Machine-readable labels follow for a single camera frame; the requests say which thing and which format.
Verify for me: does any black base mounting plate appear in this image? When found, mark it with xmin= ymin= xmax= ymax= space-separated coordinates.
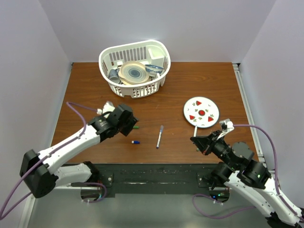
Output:
xmin=88 ymin=163 xmax=225 ymax=197

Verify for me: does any watermelon pattern round plate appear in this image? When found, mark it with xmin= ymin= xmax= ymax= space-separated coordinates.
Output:
xmin=183 ymin=96 xmax=220 ymax=128

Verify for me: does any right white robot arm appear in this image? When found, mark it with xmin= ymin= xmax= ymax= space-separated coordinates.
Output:
xmin=190 ymin=131 xmax=304 ymax=228

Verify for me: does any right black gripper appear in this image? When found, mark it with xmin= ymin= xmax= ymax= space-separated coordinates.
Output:
xmin=190 ymin=129 xmax=238 ymax=170

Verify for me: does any white green-tip pen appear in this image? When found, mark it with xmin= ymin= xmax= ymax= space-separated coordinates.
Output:
xmin=193 ymin=125 xmax=199 ymax=152

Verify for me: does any grey-white mug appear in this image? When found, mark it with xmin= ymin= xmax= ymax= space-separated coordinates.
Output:
xmin=108 ymin=69 xmax=120 ymax=84

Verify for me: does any blue patterned white bowl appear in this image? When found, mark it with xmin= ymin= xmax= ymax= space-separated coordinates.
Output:
xmin=145 ymin=64 xmax=164 ymax=77

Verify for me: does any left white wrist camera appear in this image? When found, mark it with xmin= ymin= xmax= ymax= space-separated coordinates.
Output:
xmin=96 ymin=101 xmax=115 ymax=118

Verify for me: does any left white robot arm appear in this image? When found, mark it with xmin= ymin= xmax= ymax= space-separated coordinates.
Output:
xmin=20 ymin=102 xmax=138 ymax=198

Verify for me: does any beige blue-centred plate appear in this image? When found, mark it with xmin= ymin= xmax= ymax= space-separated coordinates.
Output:
xmin=118 ymin=61 xmax=150 ymax=85

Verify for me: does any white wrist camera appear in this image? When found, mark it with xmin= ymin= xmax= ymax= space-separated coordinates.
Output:
xmin=218 ymin=119 xmax=235 ymax=139
xmin=96 ymin=101 xmax=115 ymax=118

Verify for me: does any aluminium frame rail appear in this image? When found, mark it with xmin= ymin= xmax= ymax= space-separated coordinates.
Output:
xmin=232 ymin=63 xmax=292 ymax=228

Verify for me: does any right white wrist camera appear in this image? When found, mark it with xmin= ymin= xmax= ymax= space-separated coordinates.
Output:
xmin=218 ymin=119 xmax=235 ymax=139

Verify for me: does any white plastic dish basket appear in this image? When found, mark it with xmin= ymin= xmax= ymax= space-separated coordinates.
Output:
xmin=98 ymin=39 xmax=171 ymax=98

